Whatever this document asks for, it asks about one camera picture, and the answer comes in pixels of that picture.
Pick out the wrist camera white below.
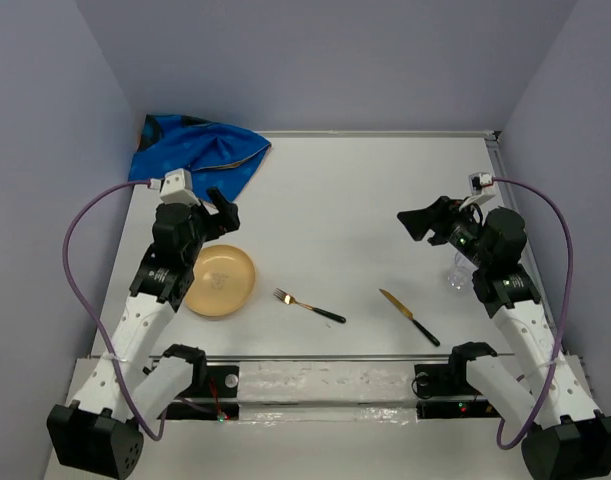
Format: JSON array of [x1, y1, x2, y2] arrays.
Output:
[[459, 172, 498, 211], [160, 169, 198, 206]]

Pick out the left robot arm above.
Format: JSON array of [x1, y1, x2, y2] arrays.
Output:
[[47, 181, 240, 479]]

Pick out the clear plastic cup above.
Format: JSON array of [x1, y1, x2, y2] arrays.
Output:
[[446, 252, 475, 291]]

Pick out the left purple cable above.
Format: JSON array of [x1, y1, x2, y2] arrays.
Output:
[[61, 178, 168, 442]]

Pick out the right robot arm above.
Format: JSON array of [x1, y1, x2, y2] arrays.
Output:
[[397, 196, 611, 479]]

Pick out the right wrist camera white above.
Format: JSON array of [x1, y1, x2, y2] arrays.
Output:
[[459, 172, 498, 211]]

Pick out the yellow plate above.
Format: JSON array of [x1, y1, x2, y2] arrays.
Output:
[[184, 245, 256, 317]]

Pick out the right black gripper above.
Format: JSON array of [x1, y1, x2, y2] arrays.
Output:
[[396, 195, 492, 269]]

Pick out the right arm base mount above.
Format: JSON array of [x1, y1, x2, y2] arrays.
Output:
[[411, 363, 500, 420]]

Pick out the blue Mickey placemat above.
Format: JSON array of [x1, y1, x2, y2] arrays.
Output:
[[128, 114, 271, 202]]

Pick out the gold knife black handle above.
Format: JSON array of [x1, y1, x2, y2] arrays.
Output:
[[380, 289, 441, 347]]

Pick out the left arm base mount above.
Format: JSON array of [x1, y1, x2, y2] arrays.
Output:
[[166, 363, 240, 422]]

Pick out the gold fork black handle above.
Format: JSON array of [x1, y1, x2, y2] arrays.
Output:
[[273, 288, 347, 324]]

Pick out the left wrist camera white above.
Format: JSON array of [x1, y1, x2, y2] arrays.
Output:
[[160, 169, 198, 206]]

